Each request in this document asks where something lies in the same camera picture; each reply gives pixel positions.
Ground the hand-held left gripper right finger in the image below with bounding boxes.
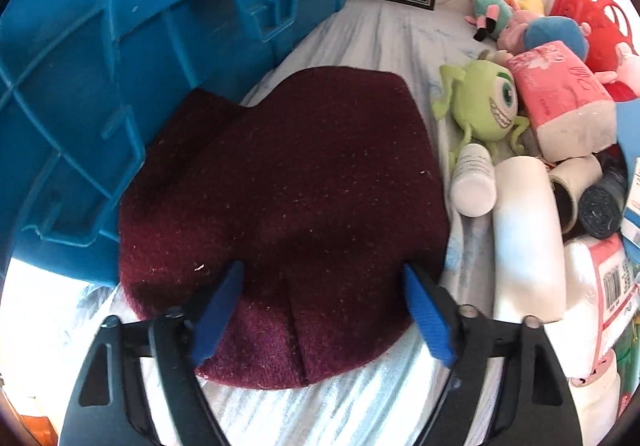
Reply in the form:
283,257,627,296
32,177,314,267
402,262,583,446

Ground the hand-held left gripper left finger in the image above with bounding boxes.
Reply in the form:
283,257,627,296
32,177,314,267
59,260,245,446

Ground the maroon knit hat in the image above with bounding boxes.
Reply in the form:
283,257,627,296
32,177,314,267
118,66,451,390

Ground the blue plastic crate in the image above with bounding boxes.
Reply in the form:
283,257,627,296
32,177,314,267
0,0,384,288

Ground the large white paper roll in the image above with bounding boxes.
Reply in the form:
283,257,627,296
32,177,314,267
492,155,569,325

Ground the small white bottle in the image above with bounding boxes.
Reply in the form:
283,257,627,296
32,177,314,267
448,142,499,217

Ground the white pink barcode pack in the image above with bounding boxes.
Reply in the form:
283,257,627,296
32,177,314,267
562,233,640,380

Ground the white blue wet wipes pack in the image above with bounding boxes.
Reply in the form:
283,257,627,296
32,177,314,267
569,366,624,446

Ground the white roll brown core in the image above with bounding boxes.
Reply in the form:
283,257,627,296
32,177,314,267
547,153,604,235

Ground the black bag roll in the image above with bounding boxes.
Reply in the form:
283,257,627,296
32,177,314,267
577,145,630,241

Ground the green one-eyed monster plush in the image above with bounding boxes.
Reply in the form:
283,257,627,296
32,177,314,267
430,58,531,167

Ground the white blue medicine box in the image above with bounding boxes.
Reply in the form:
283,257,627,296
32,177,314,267
620,158,640,247

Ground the pink tissue pack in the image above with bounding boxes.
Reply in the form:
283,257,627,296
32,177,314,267
504,40,619,163

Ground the blue round pig plush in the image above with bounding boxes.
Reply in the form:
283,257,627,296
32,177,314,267
497,8,591,60

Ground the teal pink small plush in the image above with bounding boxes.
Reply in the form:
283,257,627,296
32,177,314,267
464,0,516,44

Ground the red handbag case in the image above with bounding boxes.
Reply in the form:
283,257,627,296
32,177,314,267
549,0,636,73

